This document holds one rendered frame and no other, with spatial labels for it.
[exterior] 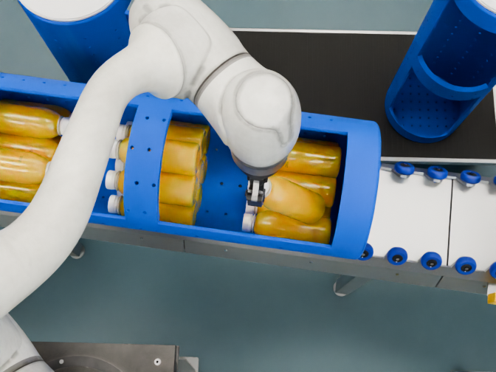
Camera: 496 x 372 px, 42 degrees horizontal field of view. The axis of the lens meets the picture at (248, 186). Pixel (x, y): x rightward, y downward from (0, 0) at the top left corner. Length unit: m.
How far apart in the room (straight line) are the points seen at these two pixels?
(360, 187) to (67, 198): 0.65
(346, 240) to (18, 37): 1.93
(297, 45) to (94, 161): 1.85
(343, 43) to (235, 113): 1.77
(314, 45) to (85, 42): 1.09
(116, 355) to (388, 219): 0.67
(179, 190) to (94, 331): 1.23
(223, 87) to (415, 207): 0.80
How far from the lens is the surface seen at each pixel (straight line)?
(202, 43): 0.85
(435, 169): 1.52
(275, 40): 2.51
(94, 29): 1.63
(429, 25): 1.90
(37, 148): 1.43
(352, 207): 1.20
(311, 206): 1.27
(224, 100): 0.81
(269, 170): 0.93
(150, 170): 1.21
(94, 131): 0.74
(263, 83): 0.79
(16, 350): 1.18
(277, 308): 2.38
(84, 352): 1.35
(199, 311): 2.39
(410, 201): 1.53
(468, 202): 1.57
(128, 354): 1.33
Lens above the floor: 2.37
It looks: 75 degrees down
